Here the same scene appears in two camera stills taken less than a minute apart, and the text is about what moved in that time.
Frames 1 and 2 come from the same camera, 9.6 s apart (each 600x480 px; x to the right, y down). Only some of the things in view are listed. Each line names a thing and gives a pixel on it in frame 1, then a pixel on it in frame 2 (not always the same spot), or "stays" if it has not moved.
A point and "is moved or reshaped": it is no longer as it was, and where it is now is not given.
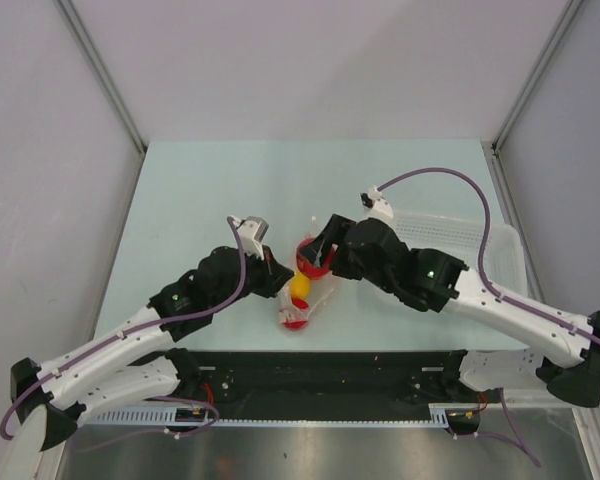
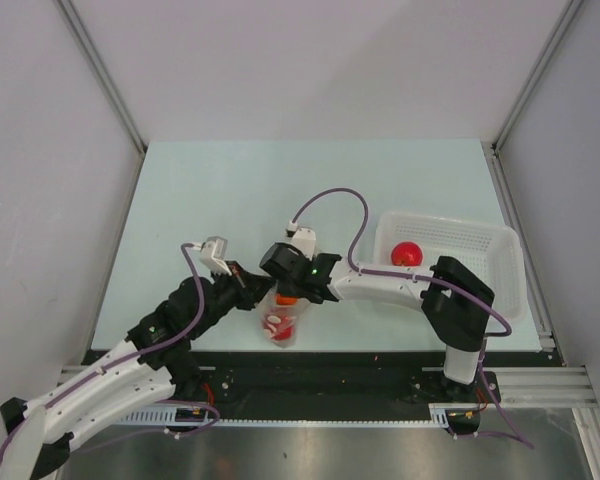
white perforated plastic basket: x=460 y=237 stays
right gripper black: x=317 y=252 -> x=283 y=288
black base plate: x=289 y=385 stays
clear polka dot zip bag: x=312 y=281 is moved or reshaped
